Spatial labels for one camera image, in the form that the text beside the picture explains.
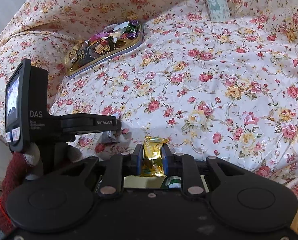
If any cat print water bottle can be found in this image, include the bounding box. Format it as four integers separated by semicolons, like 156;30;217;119
206;0;230;22

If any red knitted gloved hand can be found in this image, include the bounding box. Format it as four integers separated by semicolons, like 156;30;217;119
0;142;83;240

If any gold tray with snacks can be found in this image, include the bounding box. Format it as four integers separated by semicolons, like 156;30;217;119
63;20;144;77

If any gold foil candy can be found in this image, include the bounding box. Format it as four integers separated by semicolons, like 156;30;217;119
140;136;169;177

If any black cracker box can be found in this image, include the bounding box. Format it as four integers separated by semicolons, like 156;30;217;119
77;36;115;67

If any floral sofa cover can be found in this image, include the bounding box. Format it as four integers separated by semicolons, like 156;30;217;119
0;0;298;199

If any small white candy wrapper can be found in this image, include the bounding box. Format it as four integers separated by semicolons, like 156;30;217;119
100;112;122;144

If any empty gold metal tray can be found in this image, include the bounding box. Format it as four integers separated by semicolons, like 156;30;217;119
123;175;210;193

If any green white snack packet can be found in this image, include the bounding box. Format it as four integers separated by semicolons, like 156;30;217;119
160;176;182;189

